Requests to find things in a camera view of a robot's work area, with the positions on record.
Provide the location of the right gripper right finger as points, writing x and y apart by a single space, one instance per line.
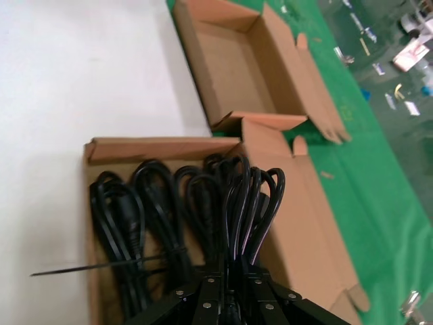
267 304

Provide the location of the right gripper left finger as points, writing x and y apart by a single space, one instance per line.
199 304

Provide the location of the cardboard box with lid hole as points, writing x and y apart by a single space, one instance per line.
243 67

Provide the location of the black zip tie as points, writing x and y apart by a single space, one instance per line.
84 268

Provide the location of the small wooden stick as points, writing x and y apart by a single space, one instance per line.
327 174

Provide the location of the green table cloth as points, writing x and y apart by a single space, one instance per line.
372 203

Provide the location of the white floor label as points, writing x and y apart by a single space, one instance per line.
411 108

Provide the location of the pink white background object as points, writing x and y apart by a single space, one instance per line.
411 55

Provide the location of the white background machine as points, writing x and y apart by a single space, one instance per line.
416 15

